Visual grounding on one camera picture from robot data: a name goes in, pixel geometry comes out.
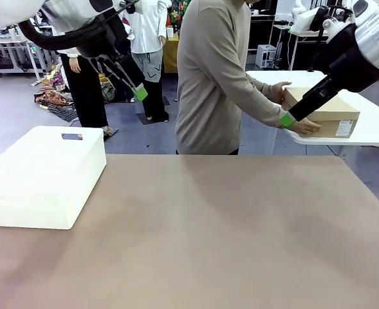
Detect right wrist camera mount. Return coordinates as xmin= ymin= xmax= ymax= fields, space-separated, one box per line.
xmin=293 ymin=6 xmax=354 ymax=42

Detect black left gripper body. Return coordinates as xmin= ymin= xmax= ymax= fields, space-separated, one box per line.
xmin=79 ymin=12 xmax=129 ymax=61

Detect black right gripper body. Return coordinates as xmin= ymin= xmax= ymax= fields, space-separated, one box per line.
xmin=314 ymin=25 xmax=379 ymax=93

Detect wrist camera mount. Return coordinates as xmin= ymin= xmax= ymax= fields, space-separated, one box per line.
xmin=293 ymin=6 xmax=354 ymax=42
xmin=118 ymin=0 xmax=142 ymax=14

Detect yellow patterned bag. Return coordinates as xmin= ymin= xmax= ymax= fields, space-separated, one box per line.
xmin=98 ymin=73 xmax=116 ymax=103

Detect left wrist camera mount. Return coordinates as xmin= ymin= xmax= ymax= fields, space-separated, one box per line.
xmin=118 ymin=0 xmax=142 ymax=14

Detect person's right hand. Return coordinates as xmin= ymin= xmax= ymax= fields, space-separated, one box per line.
xmin=287 ymin=117 xmax=322 ymax=135

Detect small white frame cabinet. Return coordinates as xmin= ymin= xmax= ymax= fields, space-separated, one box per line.
xmin=255 ymin=44 xmax=278 ymax=70

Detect dark framed lab desk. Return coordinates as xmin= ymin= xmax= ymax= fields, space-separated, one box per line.
xmin=272 ymin=24 xmax=328 ymax=71

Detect small white background robot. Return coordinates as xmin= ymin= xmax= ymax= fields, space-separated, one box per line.
xmin=290 ymin=0 xmax=306 ymax=15

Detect white side table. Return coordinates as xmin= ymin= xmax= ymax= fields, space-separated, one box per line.
xmin=245 ymin=70 xmax=379 ymax=147

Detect colourful floral fabric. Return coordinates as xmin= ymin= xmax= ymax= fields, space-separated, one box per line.
xmin=167 ymin=0 xmax=192 ymax=28

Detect bystander white jacket black trousers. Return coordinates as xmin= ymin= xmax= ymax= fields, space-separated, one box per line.
xmin=52 ymin=30 xmax=110 ymax=129

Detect person's right forearm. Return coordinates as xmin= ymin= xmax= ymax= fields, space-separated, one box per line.
xmin=240 ymin=93 xmax=288 ymax=129

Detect black tripod stand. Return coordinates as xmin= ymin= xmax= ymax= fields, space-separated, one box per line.
xmin=306 ymin=32 xmax=326 ymax=73

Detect colourful fabric pile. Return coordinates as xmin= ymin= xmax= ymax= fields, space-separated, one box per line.
xmin=33 ymin=62 xmax=78 ymax=122

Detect white rectangular storage box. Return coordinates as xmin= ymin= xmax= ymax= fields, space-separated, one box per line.
xmin=0 ymin=125 xmax=108 ymax=230

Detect person in beige sweater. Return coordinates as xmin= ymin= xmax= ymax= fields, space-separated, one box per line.
xmin=175 ymin=0 xmax=253 ymax=156

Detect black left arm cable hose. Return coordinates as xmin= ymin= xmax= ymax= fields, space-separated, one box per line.
xmin=17 ymin=9 xmax=113 ymax=52

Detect brown cardboard shoe box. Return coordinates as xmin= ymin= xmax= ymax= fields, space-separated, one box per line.
xmin=281 ymin=86 xmax=361 ymax=140

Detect person's left hand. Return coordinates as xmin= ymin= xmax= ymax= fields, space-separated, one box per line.
xmin=272 ymin=82 xmax=293 ymax=104

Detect tan draped table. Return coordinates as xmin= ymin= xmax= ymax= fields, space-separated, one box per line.
xmin=163 ymin=33 xmax=180 ymax=73

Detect person's left forearm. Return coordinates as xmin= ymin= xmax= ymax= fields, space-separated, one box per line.
xmin=246 ymin=73 xmax=275 ymax=97

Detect grey metal workbench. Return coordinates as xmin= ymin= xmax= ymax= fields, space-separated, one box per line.
xmin=0 ymin=30 xmax=55 ymax=85

